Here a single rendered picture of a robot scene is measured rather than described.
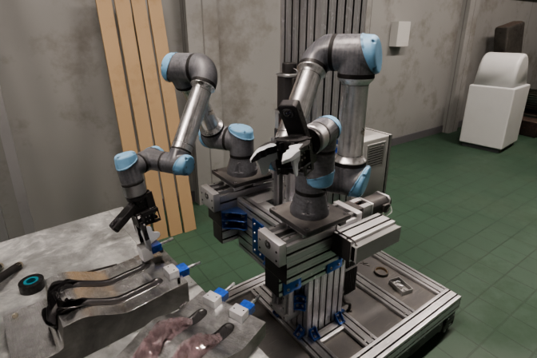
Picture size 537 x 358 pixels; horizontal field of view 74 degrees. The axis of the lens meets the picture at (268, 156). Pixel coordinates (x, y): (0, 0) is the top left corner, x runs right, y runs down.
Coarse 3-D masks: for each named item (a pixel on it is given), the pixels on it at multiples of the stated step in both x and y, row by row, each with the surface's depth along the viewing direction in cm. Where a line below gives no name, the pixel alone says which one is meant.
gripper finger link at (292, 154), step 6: (300, 144) 75; (288, 150) 71; (294, 150) 71; (282, 156) 69; (288, 156) 69; (294, 156) 70; (282, 162) 68; (294, 162) 71; (294, 168) 72; (294, 174) 72
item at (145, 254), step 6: (156, 240) 136; (168, 240) 136; (138, 246) 130; (144, 246) 130; (156, 246) 132; (138, 252) 132; (144, 252) 129; (150, 252) 130; (156, 252) 132; (144, 258) 129; (150, 258) 131
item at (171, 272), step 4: (172, 264) 126; (180, 264) 128; (184, 264) 128; (192, 264) 129; (196, 264) 130; (164, 268) 124; (168, 268) 123; (172, 268) 123; (176, 268) 123; (180, 268) 125; (184, 268) 125; (188, 268) 126; (164, 272) 124; (168, 272) 121; (172, 272) 121; (176, 272) 122; (180, 272) 124; (184, 272) 125; (188, 272) 126; (168, 276) 122; (172, 276) 122; (176, 276) 123
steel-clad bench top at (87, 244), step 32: (64, 224) 175; (96, 224) 175; (128, 224) 175; (0, 256) 150; (32, 256) 150; (64, 256) 150; (96, 256) 150; (128, 256) 150; (0, 288) 131; (192, 288) 131; (0, 320) 116; (0, 352) 105; (96, 352) 105; (256, 352) 105
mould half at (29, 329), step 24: (120, 264) 131; (168, 264) 130; (72, 288) 111; (96, 288) 116; (120, 288) 119; (168, 288) 118; (24, 312) 112; (72, 312) 102; (96, 312) 103; (120, 312) 108; (144, 312) 113; (168, 312) 119; (24, 336) 103; (48, 336) 103; (72, 336) 99; (96, 336) 104; (120, 336) 109
